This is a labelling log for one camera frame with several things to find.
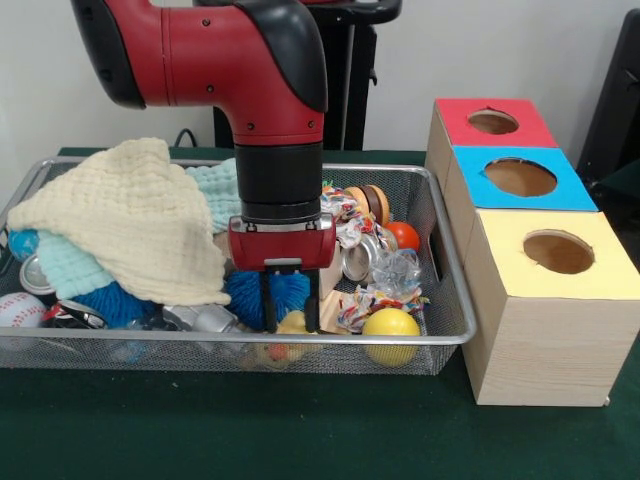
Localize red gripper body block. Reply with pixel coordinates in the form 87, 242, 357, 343
227, 212, 337, 274

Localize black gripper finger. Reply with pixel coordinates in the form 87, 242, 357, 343
303, 267, 322, 334
259, 264, 279, 334

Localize yellow duck plush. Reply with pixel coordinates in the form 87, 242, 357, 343
254, 309, 324, 371

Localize cream muslin cloth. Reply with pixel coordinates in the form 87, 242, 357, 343
6, 137, 233, 307

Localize mint green cloth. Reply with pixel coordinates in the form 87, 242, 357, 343
37, 157, 242, 300

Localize shallow clear mesh bin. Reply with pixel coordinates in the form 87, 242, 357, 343
0, 155, 477, 377

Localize wooden three-hole sorting box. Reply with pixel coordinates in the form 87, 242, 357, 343
425, 97, 640, 409

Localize blue spiky ball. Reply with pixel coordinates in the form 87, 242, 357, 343
74, 280, 157, 330
225, 269, 312, 331

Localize silver plastic toy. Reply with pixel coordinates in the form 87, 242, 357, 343
160, 302, 241, 335

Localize yellow ball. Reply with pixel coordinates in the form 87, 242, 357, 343
362, 308, 422, 366

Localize brown striped burger toy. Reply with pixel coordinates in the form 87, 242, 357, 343
344, 184, 390, 224

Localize red-orange ball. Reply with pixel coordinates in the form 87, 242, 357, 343
384, 220, 421, 252

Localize dark green tablecloth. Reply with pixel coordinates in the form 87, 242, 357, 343
599, 158, 640, 201
0, 146, 640, 480

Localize white baseball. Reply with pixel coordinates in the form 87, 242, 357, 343
0, 292, 47, 329

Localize blue globe ball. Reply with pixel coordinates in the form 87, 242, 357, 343
7, 228, 40, 263

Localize black stand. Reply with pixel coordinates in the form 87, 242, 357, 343
577, 8, 640, 201

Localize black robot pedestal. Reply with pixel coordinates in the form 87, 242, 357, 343
192, 0, 404, 151

